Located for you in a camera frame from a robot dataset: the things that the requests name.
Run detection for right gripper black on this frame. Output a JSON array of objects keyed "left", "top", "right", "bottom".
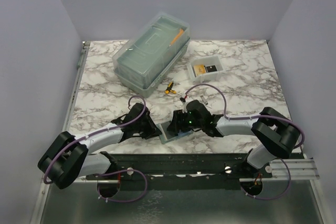
[{"left": 166, "top": 110, "right": 204, "bottom": 134}]

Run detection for green leather card holder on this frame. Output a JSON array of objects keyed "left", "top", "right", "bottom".
[{"left": 156, "top": 121, "right": 193, "bottom": 144}]

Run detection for white card tray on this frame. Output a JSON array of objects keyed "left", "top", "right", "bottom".
[{"left": 187, "top": 56, "right": 225, "bottom": 83}]

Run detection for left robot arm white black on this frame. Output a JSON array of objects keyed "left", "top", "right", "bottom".
[{"left": 37, "top": 103, "right": 162, "bottom": 189}]

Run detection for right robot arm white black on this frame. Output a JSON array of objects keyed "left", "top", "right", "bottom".
[{"left": 167, "top": 100, "right": 301, "bottom": 178}]

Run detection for stack of cards in tray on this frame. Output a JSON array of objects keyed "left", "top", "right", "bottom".
[{"left": 193, "top": 65, "right": 207, "bottom": 77}]

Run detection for black VIP card in tray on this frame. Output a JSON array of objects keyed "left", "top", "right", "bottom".
[{"left": 205, "top": 65, "right": 217, "bottom": 73}]

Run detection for small metal clip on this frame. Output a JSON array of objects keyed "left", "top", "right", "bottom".
[{"left": 201, "top": 95, "right": 208, "bottom": 105}]

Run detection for yellow black small screwdriver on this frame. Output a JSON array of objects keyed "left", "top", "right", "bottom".
[{"left": 165, "top": 81, "right": 176, "bottom": 94}]

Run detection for clear plastic storage box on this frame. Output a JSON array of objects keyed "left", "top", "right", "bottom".
[{"left": 112, "top": 12, "right": 191, "bottom": 98}]

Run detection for orange tool inside box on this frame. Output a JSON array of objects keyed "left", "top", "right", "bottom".
[{"left": 169, "top": 28, "right": 184, "bottom": 46}]

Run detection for black front mounting rail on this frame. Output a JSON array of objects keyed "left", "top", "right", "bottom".
[{"left": 86, "top": 153, "right": 274, "bottom": 192}]

